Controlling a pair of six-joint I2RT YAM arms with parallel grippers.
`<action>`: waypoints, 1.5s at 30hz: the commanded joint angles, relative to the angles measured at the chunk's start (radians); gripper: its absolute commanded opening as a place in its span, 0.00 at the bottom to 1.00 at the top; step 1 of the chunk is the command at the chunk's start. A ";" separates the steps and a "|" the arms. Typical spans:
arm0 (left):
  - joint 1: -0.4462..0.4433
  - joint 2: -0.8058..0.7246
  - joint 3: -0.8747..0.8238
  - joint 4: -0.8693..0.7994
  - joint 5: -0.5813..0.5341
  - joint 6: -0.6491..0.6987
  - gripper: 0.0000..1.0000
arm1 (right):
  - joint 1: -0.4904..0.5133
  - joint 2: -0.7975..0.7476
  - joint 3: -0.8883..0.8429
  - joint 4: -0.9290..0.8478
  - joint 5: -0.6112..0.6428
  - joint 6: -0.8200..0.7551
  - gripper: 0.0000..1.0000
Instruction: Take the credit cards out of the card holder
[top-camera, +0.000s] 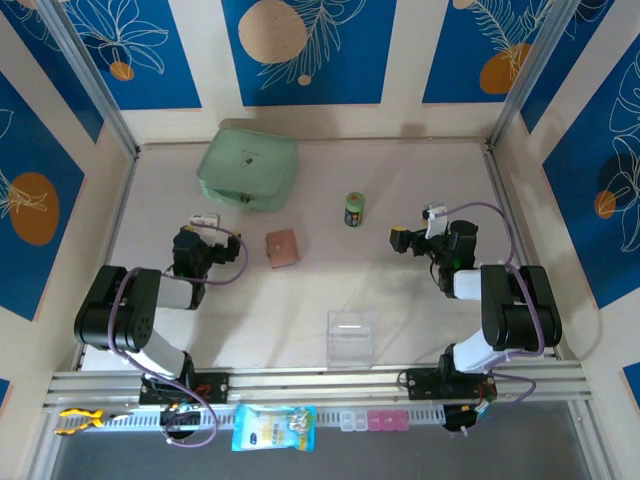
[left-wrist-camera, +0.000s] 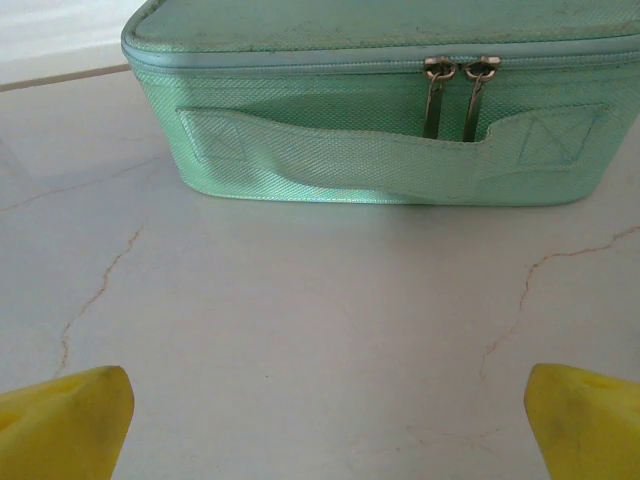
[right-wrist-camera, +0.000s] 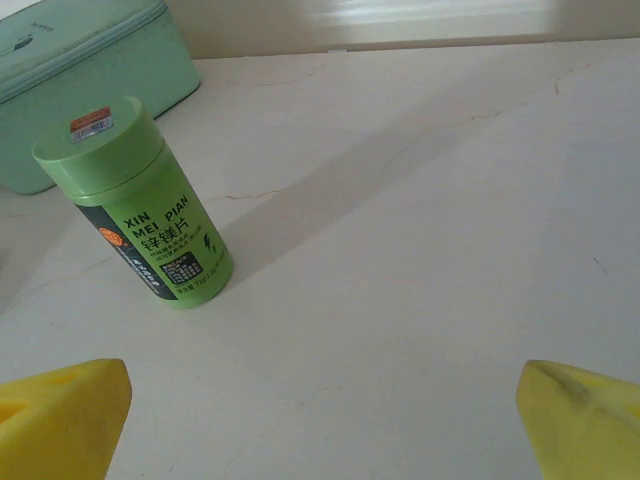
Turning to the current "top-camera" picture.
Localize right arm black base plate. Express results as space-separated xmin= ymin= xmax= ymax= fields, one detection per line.
xmin=404 ymin=367 xmax=497 ymax=401

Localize clear pill box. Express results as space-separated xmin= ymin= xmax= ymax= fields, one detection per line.
xmin=339 ymin=410 xmax=369 ymax=432

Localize aluminium mounting rail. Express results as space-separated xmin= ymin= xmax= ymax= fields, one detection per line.
xmin=42 ymin=360 xmax=594 ymax=411

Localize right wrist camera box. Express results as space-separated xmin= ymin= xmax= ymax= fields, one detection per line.
xmin=423 ymin=203 xmax=449 ymax=240

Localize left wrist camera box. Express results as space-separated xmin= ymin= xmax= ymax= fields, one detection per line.
xmin=190 ymin=212 xmax=221 ymax=234

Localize pink pill box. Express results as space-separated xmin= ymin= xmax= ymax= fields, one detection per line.
xmin=367 ymin=409 xmax=410 ymax=432

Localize aluminium frame post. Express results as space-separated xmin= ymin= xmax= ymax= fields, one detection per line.
xmin=485 ymin=0 xmax=599 ymax=151
xmin=34 ymin=0 xmax=142 ymax=159

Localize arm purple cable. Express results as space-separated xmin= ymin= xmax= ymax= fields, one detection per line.
xmin=107 ymin=225 xmax=250 ymax=450
xmin=434 ymin=201 xmax=547 ymax=436

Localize clear acrylic card stand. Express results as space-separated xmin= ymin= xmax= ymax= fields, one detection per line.
xmin=325 ymin=309 xmax=376 ymax=370

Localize blue snack packet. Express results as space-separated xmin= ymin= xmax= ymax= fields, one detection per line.
xmin=230 ymin=402 xmax=318 ymax=454

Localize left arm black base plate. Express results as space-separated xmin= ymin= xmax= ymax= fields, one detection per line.
xmin=138 ymin=370 xmax=230 ymax=406

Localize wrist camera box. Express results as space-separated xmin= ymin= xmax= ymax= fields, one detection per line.
xmin=423 ymin=203 xmax=449 ymax=240
xmin=190 ymin=212 xmax=221 ymax=234

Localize green zipper pouch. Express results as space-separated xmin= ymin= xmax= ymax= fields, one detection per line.
xmin=197 ymin=127 xmax=300 ymax=215

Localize slotted grey cable duct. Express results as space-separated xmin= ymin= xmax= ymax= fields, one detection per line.
xmin=99 ymin=405 xmax=446 ymax=430

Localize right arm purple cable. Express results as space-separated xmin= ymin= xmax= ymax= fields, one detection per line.
xmin=434 ymin=201 xmax=547 ymax=436

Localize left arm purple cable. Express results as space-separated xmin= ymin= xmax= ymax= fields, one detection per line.
xmin=107 ymin=225 xmax=250 ymax=450

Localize yellow handled pliers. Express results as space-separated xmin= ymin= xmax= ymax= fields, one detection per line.
xmin=55 ymin=407 xmax=134 ymax=436

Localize aluminium table side rail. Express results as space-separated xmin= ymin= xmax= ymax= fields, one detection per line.
xmin=94 ymin=149 xmax=142 ymax=289
xmin=484 ymin=147 xmax=564 ymax=361

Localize small green can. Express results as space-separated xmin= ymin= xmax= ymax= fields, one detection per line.
xmin=342 ymin=190 xmax=366 ymax=230

